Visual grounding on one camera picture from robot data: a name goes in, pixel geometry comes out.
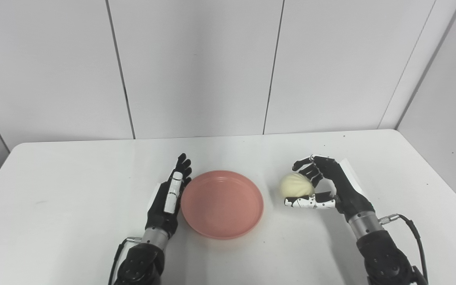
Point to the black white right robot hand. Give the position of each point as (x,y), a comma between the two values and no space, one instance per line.
(348,194)

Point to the pink round plate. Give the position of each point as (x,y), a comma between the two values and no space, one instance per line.
(222,206)

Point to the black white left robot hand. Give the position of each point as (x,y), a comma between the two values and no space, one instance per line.
(160,209)

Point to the cream steamed bun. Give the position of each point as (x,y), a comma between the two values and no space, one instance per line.
(296,186)

